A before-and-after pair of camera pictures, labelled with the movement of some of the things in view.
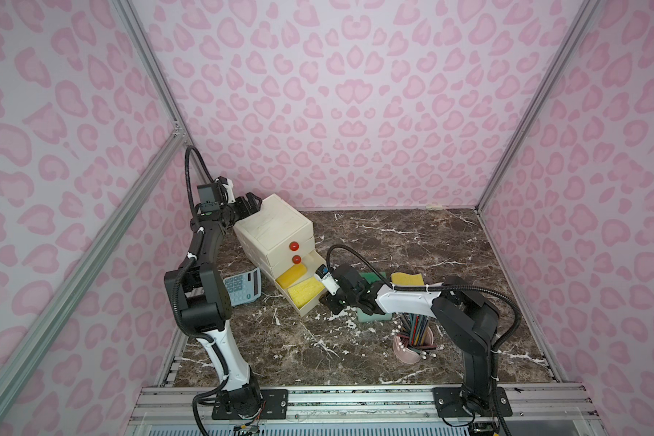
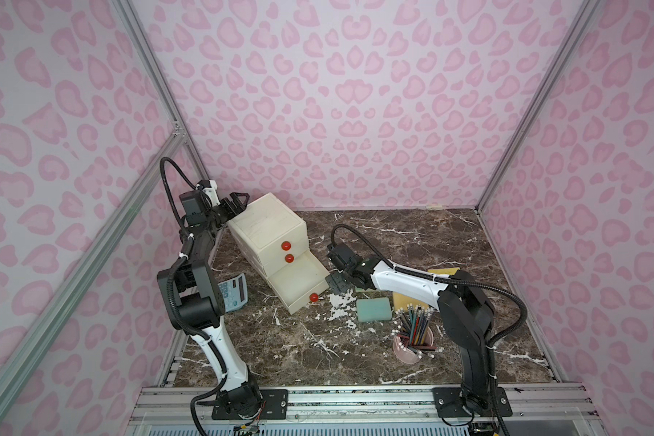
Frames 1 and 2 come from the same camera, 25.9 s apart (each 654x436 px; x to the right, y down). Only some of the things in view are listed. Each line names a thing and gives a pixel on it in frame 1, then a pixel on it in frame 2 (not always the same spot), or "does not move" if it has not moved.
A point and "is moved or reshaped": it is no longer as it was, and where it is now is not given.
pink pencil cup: [407, 355] does not move
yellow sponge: [403, 279] is moved or reshaped
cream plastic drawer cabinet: [280, 238] is moved or reshaped
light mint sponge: [361, 317] does not move
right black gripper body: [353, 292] → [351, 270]
